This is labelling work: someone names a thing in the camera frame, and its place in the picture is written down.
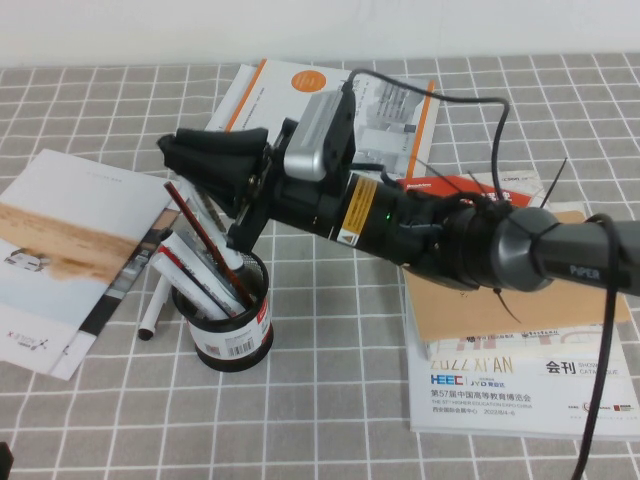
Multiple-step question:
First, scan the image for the black zip tie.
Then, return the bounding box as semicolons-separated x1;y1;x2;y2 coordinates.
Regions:
418;159;466;195
491;285;522;325
524;157;570;251

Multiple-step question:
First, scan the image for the grey translucent pen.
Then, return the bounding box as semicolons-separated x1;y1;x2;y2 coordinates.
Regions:
174;227;221;281

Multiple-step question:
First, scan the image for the black camera cable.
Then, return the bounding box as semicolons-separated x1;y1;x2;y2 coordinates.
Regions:
344;68;640;480

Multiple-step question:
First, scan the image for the black mesh pen holder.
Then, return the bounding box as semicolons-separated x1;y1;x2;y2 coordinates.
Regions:
170;249;275;374

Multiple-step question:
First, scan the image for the white brochure dark photo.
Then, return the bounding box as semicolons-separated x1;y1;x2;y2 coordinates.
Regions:
49;207;182;382

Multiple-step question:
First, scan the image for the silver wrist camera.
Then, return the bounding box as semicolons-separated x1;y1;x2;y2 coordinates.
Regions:
282;82;360;183

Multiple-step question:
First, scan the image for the white brochure desert car photo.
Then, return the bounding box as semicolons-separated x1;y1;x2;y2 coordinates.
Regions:
0;148;195;376

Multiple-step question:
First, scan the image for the grey white checkered tablecloth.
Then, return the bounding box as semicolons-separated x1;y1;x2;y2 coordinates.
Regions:
0;52;640;480

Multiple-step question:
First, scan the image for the tan kraft notebook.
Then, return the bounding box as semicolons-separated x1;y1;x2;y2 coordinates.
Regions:
402;209;632;344

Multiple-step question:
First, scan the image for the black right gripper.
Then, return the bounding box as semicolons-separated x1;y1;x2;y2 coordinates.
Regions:
158;117;352;251

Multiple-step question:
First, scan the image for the white marker red navy stripe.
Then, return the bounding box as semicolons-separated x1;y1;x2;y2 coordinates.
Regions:
149;249;232;322

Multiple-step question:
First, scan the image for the white orange ROS book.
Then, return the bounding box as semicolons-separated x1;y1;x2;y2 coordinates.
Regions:
219;58;436;177

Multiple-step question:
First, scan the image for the red black striped pencil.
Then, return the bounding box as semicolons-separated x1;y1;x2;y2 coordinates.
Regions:
163;181;257;309

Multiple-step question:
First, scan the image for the white HEEC show catalogue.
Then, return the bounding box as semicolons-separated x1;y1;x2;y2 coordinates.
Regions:
403;201;640;442

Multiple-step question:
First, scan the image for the red cover paperback book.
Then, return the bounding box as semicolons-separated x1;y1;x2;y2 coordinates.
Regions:
396;171;624;360

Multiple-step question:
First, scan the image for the white marker black cap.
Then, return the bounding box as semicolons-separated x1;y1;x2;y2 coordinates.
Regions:
137;274;172;343
158;228;240;316

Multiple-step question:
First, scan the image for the white thin booklet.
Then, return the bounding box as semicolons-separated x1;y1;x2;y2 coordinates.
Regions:
203;63;442;174

